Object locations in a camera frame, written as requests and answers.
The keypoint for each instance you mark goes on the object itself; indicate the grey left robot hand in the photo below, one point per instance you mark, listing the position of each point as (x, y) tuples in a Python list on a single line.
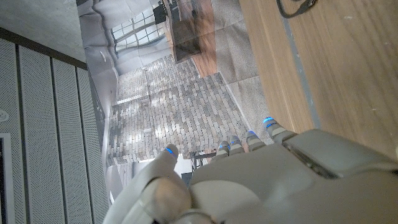
[(280, 186)]

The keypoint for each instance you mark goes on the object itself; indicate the linear ceiling air vent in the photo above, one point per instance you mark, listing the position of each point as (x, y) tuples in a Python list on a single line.
[(3, 180)]

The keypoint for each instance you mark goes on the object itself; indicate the round white ceiling fixture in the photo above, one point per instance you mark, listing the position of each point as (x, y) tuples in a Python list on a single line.
[(3, 115)]

